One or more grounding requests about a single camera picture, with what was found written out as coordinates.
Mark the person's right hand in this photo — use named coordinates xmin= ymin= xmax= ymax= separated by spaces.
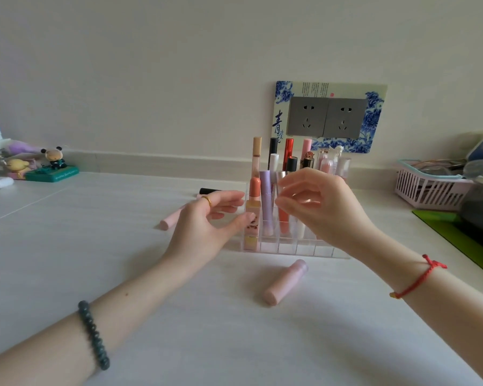
xmin=274 ymin=167 xmax=381 ymax=262

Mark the person's left hand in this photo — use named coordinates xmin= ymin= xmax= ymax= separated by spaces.
xmin=163 ymin=190 xmax=257 ymax=270

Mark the pink matte lipstick tube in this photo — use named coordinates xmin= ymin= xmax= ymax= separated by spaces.
xmin=159 ymin=203 xmax=188 ymax=232

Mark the clear acrylic lipstick organizer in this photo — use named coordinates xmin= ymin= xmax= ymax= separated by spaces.
xmin=225 ymin=182 xmax=351 ymax=260

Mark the striped brown lip tube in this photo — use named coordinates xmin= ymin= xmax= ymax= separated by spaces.
xmin=336 ymin=157 xmax=353 ymax=181

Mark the pink square lipstick gold band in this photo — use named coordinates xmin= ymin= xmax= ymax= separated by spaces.
xmin=243 ymin=198 xmax=262 ymax=253

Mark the lavender lipstick tube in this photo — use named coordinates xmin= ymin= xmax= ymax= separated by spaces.
xmin=259 ymin=170 xmax=277 ymax=237

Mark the red Colorkey lip tube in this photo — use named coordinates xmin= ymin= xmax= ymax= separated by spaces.
xmin=282 ymin=138 xmax=295 ymax=172

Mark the light pink round tube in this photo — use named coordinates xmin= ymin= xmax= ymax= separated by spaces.
xmin=264 ymin=259 xmax=309 ymax=307

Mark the person's right forearm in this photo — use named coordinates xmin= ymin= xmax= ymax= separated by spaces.
xmin=356 ymin=231 xmax=483 ymax=386

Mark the person's left forearm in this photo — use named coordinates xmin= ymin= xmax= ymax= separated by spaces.
xmin=0 ymin=253 xmax=194 ymax=386

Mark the clear plastic storage box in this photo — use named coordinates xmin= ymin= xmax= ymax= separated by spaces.
xmin=458 ymin=176 xmax=483 ymax=246

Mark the pink plastic basket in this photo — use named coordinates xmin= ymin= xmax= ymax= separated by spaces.
xmin=394 ymin=159 xmax=474 ymax=211

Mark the green mat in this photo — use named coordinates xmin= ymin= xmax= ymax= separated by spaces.
xmin=412 ymin=209 xmax=483 ymax=283

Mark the glass bowl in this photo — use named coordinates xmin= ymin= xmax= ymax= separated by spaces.
xmin=463 ymin=159 xmax=483 ymax=180

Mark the panda figurine green base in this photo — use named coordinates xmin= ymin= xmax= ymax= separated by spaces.
xmin=25 ymin=146 xmax=80 ymax=183

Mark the yellow duck figurine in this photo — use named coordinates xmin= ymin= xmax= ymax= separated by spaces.
xmin=4 ymin=158 xmax=31 ymax=180

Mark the purple plush toy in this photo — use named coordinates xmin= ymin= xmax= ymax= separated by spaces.
xmin=6 ymin=140 xmax=43 ymax=155

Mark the grey wall socket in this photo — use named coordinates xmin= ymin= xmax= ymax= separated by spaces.
xmin=286 ymin=96 xmax=330 ymax=137
xmin=323 ymin=98 xmax=368 ymax=140

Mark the blue floral socket frame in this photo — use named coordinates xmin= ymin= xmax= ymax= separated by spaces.
xmin=273 ymin=80 xmax=389 ymax=154

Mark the red string bracelet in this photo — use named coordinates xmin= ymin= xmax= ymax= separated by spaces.
xmin=389 ymin=254 xmax=448 ymax=300

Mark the green bead bracelet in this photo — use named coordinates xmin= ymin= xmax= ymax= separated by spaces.
xmin=77 ymin=300 xmax=111 ymax=371

